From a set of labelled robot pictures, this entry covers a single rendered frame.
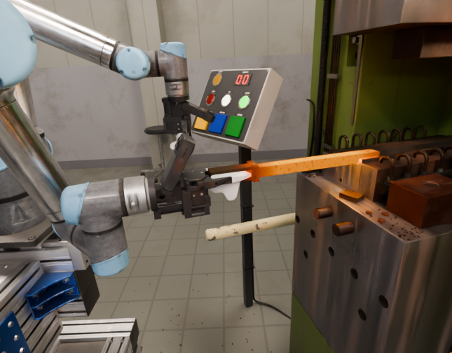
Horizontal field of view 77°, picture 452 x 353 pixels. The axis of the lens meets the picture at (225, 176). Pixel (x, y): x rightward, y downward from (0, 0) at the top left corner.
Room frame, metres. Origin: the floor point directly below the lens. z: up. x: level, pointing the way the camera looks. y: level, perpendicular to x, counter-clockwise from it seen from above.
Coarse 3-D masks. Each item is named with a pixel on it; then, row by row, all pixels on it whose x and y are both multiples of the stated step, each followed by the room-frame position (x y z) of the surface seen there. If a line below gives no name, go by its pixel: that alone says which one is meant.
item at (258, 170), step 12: (312, 156) 0.62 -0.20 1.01; (324, 156) 0.62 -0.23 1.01; (336, 156) 0.61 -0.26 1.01; (348, 156) 0.61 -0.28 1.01; (360, 156) 0.62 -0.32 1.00; (372, 156) 0.63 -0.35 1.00; (216, 168) 0.56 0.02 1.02; (228, 168) 0.55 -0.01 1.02; (240, 168) 0.55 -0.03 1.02; (252, 168) 0.55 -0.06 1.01; (264, 168) 0.56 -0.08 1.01; (276, 168) 0.57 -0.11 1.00; (288, 168) 0.58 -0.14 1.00; (300, 168) 0.58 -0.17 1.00; (312, 168) 0.59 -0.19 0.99; (252, 180) 0.56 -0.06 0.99
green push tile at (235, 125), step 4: (232, 116) 1.05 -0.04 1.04; (236, 116) 1.04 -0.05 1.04; (232, 120) 1.04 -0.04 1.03; (236, 120) 1.02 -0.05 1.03; (240, 120) 1.01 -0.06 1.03; (244, 120) 1.00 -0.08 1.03; (228, 124) 1.04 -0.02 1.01; (232, 124) 1.03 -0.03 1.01; (236, 124) 1.01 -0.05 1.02; (240, 124) 1.00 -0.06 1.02; (228, 128) 1.03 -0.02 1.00; (232, 128) 1.02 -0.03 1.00; (236, 128) 1.00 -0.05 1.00; (240, 128) 0.99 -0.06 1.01; (228, 132) 1.02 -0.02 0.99; (232, 132) 1.01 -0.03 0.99; (236, 132) 0.99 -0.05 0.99; (240, 132) 0.99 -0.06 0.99; (232, 136) 1.00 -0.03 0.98; (236, 136) 0.99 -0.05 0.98
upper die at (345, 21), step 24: (336, 0) 0.75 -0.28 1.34; (360, 0) 0.67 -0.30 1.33; (384, 0) 0.61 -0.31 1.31; (408, 0) 0.56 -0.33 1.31; (432, 0) 0.58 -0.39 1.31; (336, 24) 0.74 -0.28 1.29; (360, 24) 0.66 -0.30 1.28; (384, 24) 0.60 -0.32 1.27; (408, 24) 0.58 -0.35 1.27; (432, 24) 0.60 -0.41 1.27
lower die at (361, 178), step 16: (384, 144) 0.79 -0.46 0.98; (400, 144) 0.74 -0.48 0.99; (416, 144) 0.70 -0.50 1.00; (368, 160) 0.61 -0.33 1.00; (384, 160) 0.62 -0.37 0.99; (400, 160) 0.61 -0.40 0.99; (416, 160) 0.60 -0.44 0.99; (432, 160) 0.60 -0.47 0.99; (448, 160) 0.61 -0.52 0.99; (336, 176) 0.69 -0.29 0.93; (352, 176) 0.63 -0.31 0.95; (368, 176) 0.58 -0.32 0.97; (384, 176) 0.57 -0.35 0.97; (400, 176) 0.58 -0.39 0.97; (368, 192) 0.58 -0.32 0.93
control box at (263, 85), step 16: (208, 80) 1.28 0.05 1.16; (224, 80) 1.20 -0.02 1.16; (256, 80) 1.06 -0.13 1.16; (272, 80) 1.04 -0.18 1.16; (224, 96) 1.15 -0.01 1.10; (240, 96) 1.08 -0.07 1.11; (256, 96) 1.02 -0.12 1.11; (272, 96) 1.04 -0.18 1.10; (224, 112) 1.10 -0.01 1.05; (240, 112) 1.04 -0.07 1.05; (256, 112) 0.99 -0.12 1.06; (192, 128) 1.21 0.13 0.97; (208, 128) 1.13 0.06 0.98; (224, 128) 1.06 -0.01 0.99; (256, 128) 0.99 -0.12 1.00; (240, 144) 1.00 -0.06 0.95; (256, 144) 0.99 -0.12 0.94
